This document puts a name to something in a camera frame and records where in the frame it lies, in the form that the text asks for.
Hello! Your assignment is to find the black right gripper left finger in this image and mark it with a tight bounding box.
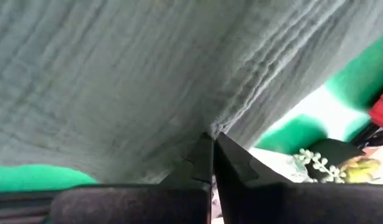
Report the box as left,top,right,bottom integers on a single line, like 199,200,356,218
50,132,214,224

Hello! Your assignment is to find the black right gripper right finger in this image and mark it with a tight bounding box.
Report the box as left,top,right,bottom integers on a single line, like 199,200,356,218
213,132,383,224

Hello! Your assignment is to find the dark green garment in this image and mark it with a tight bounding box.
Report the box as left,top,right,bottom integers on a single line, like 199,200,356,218
0,0,383,185

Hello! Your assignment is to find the red plastic laundry bin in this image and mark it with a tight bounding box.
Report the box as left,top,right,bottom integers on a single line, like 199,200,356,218
367,89,383,134

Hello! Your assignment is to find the small artificial potted plant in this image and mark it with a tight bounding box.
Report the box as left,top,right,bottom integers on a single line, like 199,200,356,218
293,138,382,185

